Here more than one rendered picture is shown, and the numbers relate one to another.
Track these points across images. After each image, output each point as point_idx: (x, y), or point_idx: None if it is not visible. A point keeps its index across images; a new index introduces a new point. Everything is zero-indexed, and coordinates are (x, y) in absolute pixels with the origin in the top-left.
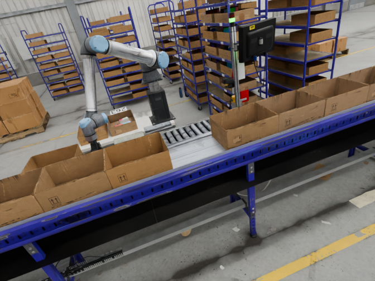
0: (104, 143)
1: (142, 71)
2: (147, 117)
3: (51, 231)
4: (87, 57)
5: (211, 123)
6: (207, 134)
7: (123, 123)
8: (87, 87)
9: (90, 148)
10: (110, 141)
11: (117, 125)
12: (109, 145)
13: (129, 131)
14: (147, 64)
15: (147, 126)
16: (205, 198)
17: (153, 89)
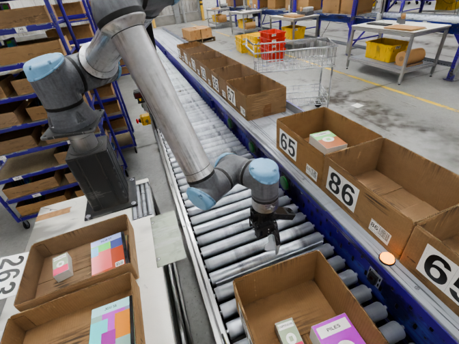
0: (164, 287)
1: (60, 108)
2: (82, 224)
3: None
4: (143, 23)
5: (252, 102)
6: (246, 121)
7: (95, 254)
8: (184, 112)
9: (172, 327)
10: (162, 274)
11: (98, 267)
12: (167, 286)
13: (134, 242)
14: (106, 72)
15: (131, 214)
16: None
17: (94, 140)
